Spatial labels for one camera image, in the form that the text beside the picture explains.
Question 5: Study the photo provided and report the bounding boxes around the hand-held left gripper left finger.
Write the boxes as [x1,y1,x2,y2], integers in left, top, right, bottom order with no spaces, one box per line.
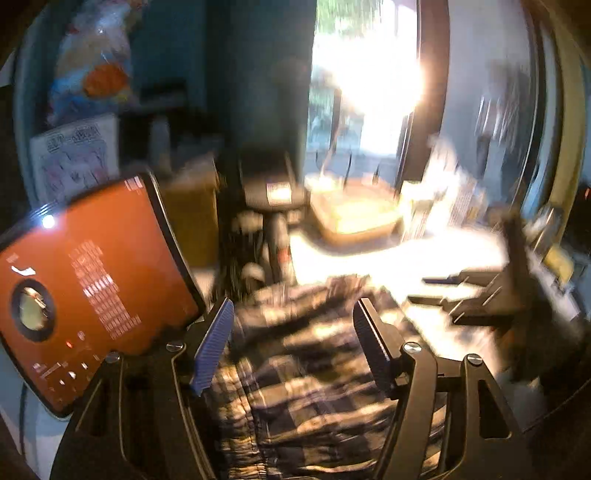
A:
[48,298,236,480]

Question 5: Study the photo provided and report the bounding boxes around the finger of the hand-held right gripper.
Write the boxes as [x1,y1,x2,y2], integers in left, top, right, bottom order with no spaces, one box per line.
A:
[421,270,509,289]
[406,291,504,326]

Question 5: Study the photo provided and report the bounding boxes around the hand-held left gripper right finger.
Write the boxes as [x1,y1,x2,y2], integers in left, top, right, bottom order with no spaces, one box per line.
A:
[352,298,536,480]

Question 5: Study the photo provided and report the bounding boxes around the plaid pants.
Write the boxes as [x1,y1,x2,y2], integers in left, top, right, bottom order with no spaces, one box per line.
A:
[203,274,451,480]

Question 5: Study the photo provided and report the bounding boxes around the green white carton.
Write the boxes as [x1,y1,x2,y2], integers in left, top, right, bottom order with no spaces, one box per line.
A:
[399,180,444,241]

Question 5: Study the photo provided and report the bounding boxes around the brown box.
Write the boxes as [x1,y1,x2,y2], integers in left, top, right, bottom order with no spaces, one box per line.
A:
[159,159,220,268]

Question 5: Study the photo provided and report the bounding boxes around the orange screen tablet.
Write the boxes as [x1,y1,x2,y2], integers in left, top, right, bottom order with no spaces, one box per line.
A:
[0,172,207,418]

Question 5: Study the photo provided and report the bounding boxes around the black device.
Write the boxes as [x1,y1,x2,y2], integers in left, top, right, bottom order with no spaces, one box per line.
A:
[238,150,310,213]

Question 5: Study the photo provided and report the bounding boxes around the white printed poster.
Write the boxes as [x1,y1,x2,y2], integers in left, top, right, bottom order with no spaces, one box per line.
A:
[30,113,121,208]

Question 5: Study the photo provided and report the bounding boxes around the colourful snack bag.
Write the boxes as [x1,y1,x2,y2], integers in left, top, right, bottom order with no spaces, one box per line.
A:
[48,0,139,125]

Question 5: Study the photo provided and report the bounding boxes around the yellow curved frame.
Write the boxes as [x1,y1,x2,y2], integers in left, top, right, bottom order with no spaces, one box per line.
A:
[542,55,578,217]

